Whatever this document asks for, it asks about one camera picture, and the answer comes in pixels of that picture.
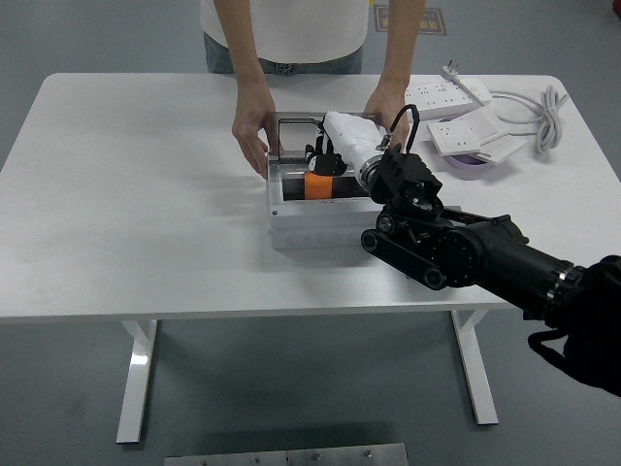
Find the white table leg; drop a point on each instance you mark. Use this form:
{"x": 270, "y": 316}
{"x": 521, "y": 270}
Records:
{"x": 133, "y": 383}
{"x": 478, "y": 374}

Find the person's left forearm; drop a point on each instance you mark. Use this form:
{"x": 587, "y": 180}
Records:
{"x": 402, "y": 43}

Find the white square socket panel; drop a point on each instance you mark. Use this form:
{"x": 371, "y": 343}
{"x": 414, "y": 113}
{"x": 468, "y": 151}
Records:
{"x": 461, "y": 131}

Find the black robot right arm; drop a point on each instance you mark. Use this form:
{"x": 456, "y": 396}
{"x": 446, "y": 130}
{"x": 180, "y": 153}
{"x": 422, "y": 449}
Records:
{"x": 485, "y": 252}

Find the person's right forearm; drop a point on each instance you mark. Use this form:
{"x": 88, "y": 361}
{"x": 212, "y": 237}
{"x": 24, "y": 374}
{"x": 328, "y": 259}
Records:
{"x": 245, "y": 48}

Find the brown floor sign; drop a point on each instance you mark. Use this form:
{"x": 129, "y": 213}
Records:
{"x": 434, "y": 22}

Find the grey metal plate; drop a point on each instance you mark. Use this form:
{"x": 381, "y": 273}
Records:
{"x": 286, "y": 457}

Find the white plain flat panel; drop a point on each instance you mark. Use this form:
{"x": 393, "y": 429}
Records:
{"x": 507, "y": 145}

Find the transparent hinged box lid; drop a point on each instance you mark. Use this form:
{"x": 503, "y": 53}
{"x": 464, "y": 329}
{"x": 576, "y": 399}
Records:
{"x": 279, "y": 141}

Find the person's left hand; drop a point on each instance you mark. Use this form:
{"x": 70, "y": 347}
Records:
{"x": 388, "y": 102}

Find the person's right hand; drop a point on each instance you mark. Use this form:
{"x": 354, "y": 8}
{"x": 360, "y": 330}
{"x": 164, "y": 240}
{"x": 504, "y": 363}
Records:
{"x": 252, "y": 126}

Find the purple tape roll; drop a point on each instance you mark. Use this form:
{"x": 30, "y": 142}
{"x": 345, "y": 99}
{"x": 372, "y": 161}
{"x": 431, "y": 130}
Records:
{"x": 466, "y": 165}

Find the grey electrical enclosure box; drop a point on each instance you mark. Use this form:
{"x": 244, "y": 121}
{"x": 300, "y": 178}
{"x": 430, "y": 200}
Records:
{"x": 301, "y": 228}

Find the orange cylindrical battery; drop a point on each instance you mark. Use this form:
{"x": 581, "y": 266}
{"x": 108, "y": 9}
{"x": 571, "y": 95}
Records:
{"x": 317, "y": 187}

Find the long white power strip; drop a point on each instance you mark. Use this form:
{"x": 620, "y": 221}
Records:
{"x": 446, "y": 94}

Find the person's torso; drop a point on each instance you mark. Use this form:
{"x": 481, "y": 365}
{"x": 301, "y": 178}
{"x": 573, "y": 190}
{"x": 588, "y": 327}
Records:
{"x": 291, "y": 29}

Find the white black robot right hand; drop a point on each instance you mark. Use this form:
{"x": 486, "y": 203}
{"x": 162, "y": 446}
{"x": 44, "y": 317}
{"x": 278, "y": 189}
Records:
{"x": 351, "y": 138}

